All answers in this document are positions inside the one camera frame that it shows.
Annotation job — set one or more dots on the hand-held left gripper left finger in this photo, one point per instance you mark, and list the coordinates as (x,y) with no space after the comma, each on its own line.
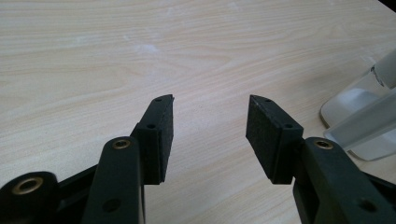
(154,140)

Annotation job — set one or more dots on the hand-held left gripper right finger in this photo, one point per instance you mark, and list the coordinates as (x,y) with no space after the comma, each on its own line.
(274,140)

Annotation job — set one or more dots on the clear plastic pitcher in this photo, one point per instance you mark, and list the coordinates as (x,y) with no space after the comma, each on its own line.
(358,124)

